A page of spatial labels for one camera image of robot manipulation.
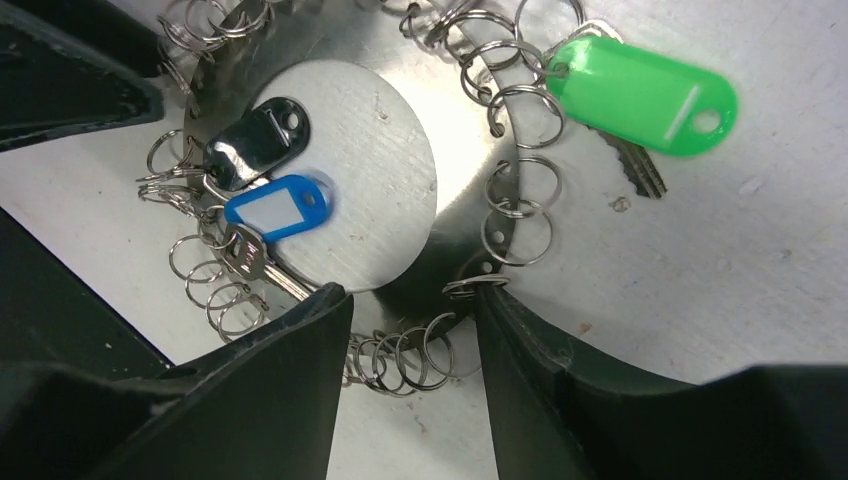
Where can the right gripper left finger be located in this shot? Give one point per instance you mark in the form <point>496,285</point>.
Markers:
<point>261,407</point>

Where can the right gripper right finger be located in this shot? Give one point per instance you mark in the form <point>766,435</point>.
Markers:
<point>560,408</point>

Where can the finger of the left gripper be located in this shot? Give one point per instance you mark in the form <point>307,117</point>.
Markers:
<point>102,26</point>
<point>55,86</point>

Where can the key with blue tag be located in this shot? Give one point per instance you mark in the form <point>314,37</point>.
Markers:
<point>262,217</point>

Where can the key with black tag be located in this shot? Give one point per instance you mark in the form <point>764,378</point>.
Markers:
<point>265,138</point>

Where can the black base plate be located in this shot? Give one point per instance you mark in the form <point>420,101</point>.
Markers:
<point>49,315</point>

